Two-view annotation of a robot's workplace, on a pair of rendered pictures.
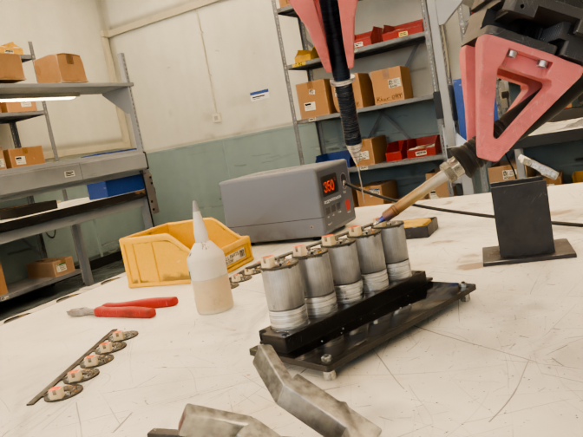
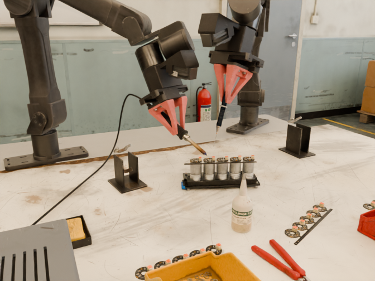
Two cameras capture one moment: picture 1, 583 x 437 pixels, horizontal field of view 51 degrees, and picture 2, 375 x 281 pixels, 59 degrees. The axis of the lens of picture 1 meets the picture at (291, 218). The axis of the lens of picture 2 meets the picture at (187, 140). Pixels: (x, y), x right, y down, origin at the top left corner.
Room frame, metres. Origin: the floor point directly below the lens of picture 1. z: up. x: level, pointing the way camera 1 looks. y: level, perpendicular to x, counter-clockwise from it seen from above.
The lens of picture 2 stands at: (0.99, 0.30, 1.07)
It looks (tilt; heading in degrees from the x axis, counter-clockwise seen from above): 18 degrees down; 217
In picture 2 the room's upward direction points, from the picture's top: straight up
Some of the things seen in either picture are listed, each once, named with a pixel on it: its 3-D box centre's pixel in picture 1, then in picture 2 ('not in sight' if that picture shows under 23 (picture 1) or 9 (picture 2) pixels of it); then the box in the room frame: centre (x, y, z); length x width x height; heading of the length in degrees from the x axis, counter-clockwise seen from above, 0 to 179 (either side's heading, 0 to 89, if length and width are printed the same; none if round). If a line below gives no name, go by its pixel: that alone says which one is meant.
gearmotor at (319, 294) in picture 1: (316, 287); (235, 169); (0.40, -0.01, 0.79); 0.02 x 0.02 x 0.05
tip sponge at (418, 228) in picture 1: (402, 229); (70, 232); (0.73, -0.13, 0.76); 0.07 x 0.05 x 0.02; 63
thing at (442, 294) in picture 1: (370, 322); (220, 180); (0.41, -0.04, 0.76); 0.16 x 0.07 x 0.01; 132
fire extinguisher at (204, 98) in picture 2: not in sight; (204, 108); (-1.88, -1.62, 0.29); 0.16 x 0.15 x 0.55; 150
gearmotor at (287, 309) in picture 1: (285, 300); (248, 169); (0.38, 0.01, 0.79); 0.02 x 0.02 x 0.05
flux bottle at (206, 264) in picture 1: (205, 255); (242, 201); (0.54, 0.08, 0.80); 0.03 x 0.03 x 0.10
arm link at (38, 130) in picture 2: not in sight; (46, 120); (0.55, -0.47, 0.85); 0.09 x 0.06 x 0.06; 27
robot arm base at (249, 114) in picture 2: not in sight; (249, 115); (-0.05, -0.20, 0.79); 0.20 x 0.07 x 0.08; 179
